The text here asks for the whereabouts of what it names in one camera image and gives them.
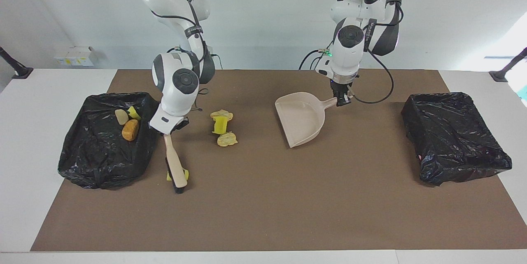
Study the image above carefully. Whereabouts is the white wall box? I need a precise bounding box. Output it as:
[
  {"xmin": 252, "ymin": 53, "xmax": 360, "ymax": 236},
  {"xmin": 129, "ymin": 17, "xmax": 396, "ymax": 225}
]
[{"xmin": 54, "ymin": 46, "xmax": 99, "ymax": 67}]

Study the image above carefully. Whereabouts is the brown table mat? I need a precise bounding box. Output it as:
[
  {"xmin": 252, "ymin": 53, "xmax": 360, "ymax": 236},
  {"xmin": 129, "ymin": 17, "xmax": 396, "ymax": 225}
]
[{"xmin": 31, "ymin": 69, "xmax": 527, "ymax": 252}]

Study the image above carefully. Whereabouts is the notched yellow sponge piece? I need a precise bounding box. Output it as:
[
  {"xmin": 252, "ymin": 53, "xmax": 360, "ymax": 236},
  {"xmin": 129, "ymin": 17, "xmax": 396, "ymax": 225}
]
[{"xmin": 212, "ymin": 116, "xmax": 229, "ymax": 135}]

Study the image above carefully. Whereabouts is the beige plastic dustpan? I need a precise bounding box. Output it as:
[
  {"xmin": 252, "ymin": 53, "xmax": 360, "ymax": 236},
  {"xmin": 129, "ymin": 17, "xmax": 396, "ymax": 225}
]
[{"xmin": 275, "ymin": 91, "xmax": 339, "ymax": 148}]

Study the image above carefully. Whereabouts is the black bag-lined bin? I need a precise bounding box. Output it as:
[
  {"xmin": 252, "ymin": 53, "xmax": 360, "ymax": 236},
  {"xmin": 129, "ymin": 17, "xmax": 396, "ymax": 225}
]
[
  {"xmin": 401, "ymin": 92, "xmax": 513, "ymax": 187},
  {"xmin": 58, "ymin": 92, "xmax": 161, "ymax": 190}
]

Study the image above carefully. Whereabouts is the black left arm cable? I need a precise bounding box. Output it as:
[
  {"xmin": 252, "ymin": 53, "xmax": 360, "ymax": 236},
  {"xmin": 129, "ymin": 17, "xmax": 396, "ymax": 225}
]
[{"xmin": 348, "ymin": 0, "xmax": 404, "ymax": 105}]

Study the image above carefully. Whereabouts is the green and yellow sponge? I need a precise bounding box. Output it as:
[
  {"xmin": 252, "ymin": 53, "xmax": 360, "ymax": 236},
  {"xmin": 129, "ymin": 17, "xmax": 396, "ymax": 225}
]
[{"xmin": 166, "ymin": 168, "xmax": 190, "ymax": 182}]

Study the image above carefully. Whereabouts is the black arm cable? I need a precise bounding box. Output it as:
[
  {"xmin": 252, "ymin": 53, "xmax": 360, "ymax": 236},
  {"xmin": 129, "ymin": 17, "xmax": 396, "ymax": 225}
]
[
  {"xmin": 136, "ymin": 0, "xmax": 223, "ymax": 112},
  {"xmin": 348, "ymin": 0, "xmax": 404, "ymax": 105}
]

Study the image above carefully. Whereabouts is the black stand pole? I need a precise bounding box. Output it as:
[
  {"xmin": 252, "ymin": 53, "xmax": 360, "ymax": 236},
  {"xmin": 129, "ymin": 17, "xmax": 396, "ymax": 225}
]
[
  {"xmin": 489, "ymin": 48, "xmax": 527, "ymax": 82},
  {"xmin": 0, "ymin": 47, "xmax": 33, "ymax": 79}
]

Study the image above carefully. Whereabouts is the orange-brown sponge lump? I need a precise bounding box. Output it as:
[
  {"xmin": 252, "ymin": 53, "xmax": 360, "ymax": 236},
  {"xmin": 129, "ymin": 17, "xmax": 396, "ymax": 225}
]
[{"xmin": 121, "ymin": 119, "xmax": 140, "ymax": 141}]

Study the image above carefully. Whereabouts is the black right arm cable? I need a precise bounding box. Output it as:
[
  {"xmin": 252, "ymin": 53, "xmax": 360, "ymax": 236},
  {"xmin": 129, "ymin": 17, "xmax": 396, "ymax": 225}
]
[{"xmin": 136, "ymin": 0, "xmax": 223, "ymax": 112}]

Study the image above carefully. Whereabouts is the black base cable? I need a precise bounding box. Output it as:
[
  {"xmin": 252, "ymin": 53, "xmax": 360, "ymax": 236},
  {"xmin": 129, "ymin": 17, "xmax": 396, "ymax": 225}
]
[{"xmin": 298, "ymin": 49, "xmax": 330, "ymax": 70}]

